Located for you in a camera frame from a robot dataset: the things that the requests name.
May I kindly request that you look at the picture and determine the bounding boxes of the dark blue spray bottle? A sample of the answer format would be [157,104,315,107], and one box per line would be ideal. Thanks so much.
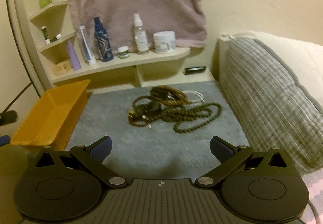
[94,17,113,62]

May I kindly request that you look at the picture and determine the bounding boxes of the dark red bead bracelet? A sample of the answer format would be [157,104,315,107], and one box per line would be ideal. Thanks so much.
[127,110,153,128]

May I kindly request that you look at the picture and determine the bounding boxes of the small brown cardboard box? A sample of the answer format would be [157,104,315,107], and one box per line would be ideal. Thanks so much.
[52,60,72,76]

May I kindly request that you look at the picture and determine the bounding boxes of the lilac tube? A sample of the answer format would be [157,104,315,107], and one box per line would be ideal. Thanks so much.
[67,40,81,71]

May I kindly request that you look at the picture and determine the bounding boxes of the white pearl necklace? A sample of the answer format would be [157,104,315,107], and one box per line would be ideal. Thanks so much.
[182,90,205,105]

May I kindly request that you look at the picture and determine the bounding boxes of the orange plastic tray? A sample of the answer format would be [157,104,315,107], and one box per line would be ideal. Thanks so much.
[10,80,90,152]

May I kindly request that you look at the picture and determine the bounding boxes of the cream corner shelf unit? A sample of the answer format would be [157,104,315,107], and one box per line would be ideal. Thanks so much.
[23,0,214,93]

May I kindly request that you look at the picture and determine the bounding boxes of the white blue tube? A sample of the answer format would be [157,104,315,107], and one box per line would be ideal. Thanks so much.
[79,25,96,66]

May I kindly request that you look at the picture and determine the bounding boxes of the upright black lip balm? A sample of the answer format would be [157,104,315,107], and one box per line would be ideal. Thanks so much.
[41,26,50,45]

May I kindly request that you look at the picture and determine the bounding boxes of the brown wooden bead bracelets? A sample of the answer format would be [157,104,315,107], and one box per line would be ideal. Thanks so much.
[150,85,191,107]

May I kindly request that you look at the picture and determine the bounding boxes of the grey fluffy mat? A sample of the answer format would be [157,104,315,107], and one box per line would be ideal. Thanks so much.
[66,81,249,180]

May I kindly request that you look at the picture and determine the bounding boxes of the large white cream jar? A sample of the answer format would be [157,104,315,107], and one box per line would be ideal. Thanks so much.
[153,31,176,54]

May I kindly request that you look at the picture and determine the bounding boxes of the small green white jar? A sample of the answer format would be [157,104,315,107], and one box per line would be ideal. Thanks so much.
[118,46,129,59]

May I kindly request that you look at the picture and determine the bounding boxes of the grey striped pillow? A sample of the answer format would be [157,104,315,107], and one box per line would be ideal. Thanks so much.
[219,36,322,174]

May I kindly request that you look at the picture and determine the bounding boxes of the black rectangular device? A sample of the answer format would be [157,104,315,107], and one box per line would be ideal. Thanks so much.
[183,66,206,75]

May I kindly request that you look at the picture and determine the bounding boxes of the long dark bead necklace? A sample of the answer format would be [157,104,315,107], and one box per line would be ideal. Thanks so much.
[132,95,223,134]

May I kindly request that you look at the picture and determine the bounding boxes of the clear white spray bottle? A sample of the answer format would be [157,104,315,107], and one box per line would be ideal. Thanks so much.
[134,13,149,54]

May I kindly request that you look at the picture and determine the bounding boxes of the lying black lip balm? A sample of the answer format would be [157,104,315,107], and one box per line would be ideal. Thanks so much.
[50,34,61,42]

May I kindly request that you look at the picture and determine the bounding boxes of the black cable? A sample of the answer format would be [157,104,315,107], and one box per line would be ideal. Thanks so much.
[4,82,33,113]

